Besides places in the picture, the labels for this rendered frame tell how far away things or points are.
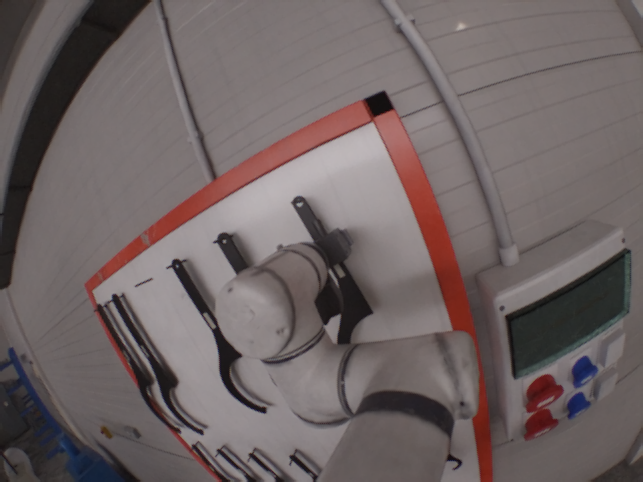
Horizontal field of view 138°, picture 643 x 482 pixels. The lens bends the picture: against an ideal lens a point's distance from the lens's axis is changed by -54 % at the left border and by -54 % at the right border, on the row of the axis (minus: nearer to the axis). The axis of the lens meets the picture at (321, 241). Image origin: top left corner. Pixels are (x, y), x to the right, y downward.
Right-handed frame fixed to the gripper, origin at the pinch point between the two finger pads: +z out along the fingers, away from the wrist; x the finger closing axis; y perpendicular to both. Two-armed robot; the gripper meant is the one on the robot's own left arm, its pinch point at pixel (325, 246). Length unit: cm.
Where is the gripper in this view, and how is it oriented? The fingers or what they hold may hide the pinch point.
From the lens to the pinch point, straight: 55.8
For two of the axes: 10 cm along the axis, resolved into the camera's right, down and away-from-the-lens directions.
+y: -5.1, -8.6, -0.5
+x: -8.2, 4.8, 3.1
